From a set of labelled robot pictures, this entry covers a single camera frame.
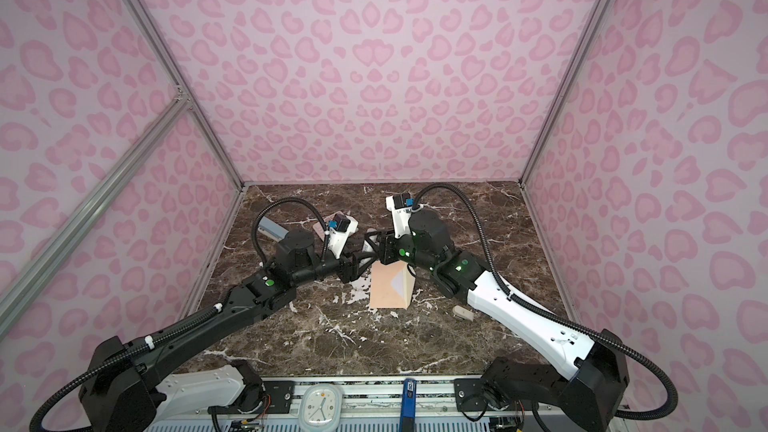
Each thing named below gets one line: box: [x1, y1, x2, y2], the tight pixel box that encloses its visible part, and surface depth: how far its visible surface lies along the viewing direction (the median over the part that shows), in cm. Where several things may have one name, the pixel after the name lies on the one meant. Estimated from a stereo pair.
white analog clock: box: [298, 383, 344, 432], surface depth 71 cm
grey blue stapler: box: [258, 216, 289, 242], surface depth 105 cm
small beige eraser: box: [452, 305, 474, 322], surface depth 85 cm
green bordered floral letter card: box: [402, 263, 416, 303], surface depth 92 cm
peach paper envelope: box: [370, 260, 405, 309], surface depth 93 cm
